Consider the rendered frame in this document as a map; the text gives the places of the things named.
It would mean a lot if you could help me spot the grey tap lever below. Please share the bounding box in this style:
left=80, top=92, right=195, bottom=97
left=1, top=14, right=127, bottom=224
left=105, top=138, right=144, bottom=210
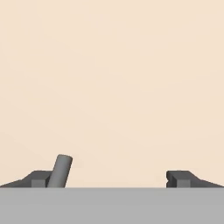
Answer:
left=46, top=154, right=74, bottom=189

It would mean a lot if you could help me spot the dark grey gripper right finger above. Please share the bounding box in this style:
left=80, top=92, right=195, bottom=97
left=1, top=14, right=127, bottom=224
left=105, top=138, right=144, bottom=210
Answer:
left=165, top=170, right=224, bottom=189

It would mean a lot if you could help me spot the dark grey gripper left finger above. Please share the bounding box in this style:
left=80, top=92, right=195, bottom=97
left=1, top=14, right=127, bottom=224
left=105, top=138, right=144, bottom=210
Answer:
left=0, top=170, right=54, bottom=189

